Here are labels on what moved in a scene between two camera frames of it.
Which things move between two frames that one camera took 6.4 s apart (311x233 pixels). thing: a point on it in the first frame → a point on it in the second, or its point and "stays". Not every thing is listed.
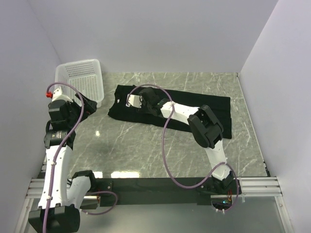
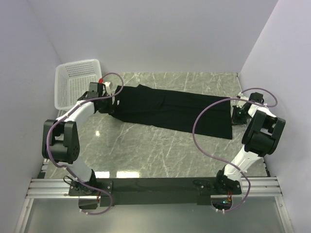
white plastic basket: x=85 y=74 stays
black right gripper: x=143 y=101 → x=234 y=120
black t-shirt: x=119 y=108 stays
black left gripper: x=90 y=106 → x=109 y=109
